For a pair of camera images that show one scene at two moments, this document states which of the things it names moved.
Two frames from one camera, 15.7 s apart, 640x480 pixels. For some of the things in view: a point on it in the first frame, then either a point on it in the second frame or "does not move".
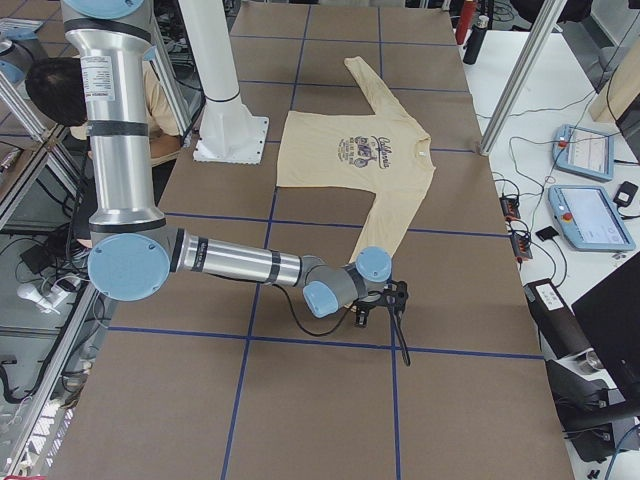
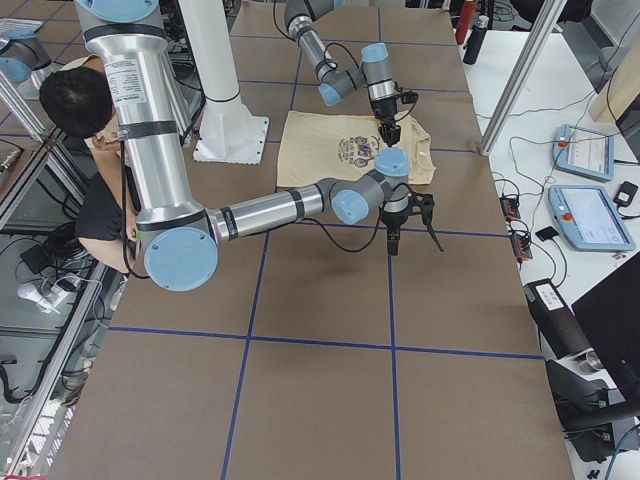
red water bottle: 465,22 does not move
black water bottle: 477,36 does not move
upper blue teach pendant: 584,152 does not move
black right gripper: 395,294 to 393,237
